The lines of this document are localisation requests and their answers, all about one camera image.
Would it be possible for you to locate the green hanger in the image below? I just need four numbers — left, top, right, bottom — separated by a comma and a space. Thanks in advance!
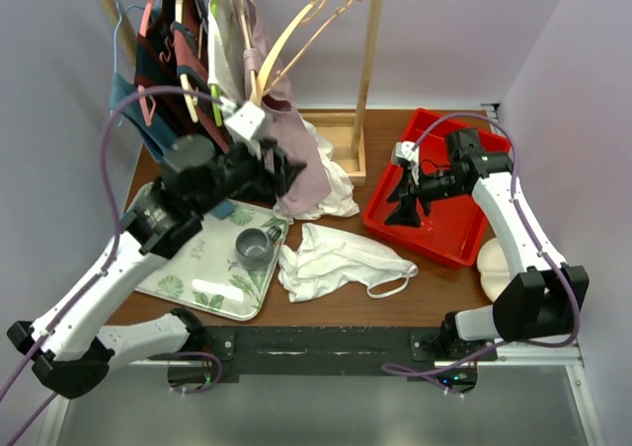
207, 0, 222, 100

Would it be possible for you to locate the white hanging garment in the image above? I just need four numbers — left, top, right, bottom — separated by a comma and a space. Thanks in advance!
212, 0, 359, 220

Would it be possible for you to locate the teal tank top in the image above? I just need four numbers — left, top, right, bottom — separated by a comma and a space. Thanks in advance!
118, 81, 177, 163

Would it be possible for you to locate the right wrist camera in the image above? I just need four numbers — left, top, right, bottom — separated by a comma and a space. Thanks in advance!
391, 141, 419, 170

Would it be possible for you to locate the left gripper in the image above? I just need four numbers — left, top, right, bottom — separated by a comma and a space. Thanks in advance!
195, 135, 307, 215

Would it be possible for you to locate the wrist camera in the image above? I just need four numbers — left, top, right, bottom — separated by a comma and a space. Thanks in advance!
224, 101, 271, 143
391, 141, 419, 170

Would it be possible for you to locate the mauve tank top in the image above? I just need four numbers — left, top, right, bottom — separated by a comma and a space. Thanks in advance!
243, 0, 331, 218

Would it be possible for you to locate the red plastic bin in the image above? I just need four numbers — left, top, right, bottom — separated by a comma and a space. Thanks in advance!
362, 109, 511, 268

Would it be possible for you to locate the white tank top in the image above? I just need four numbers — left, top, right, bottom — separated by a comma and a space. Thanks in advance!
278, 223, 419, 303

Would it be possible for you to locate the cream plastic hanger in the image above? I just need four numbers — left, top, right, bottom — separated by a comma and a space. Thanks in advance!
173, 0, 204, 123

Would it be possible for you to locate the wooden hanger under mauve top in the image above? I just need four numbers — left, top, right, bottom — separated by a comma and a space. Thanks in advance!
237, 0, 262, 107

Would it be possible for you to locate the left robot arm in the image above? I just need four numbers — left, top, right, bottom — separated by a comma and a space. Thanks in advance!
7, 136, 306, 399

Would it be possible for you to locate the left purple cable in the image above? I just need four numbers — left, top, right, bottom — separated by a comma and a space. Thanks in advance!
0, 85, 233, 446

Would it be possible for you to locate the wooden clothes rack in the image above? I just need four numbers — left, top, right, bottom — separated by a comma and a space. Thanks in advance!
99, 0, 382, 186

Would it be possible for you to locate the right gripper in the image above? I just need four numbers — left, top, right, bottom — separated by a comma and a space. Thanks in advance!
384, 163, 467, 229

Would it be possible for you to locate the cream divided plate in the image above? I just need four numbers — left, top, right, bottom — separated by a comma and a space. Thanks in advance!
476, 238, 511, 302

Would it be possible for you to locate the light blue wire hanger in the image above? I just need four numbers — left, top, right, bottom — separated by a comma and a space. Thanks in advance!
109, 0, 144, 114

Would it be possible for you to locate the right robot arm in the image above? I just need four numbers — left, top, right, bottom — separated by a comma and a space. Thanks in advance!
385, 128, 590, 360

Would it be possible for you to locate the empty wooden hanger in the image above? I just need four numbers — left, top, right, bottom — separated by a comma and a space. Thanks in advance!
247, 0, 362, 112

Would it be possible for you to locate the purple cable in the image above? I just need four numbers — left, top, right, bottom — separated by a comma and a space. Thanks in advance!
380, 111, 582, 393
0, 85, 233, 446

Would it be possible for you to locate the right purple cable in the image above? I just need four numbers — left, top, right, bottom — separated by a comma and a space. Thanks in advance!
380, 111, 582, 393

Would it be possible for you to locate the floral serving tray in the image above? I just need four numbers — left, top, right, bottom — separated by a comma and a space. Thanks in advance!
136, 200, 293, 322

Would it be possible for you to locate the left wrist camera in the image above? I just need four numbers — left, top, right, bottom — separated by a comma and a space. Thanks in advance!
224, 101, 271, 143

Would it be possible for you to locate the pink hanger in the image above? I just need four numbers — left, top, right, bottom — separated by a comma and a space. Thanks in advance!
134, 0, 158, 126

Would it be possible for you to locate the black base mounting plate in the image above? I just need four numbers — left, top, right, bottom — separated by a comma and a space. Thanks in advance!
205, 326, 491, 383

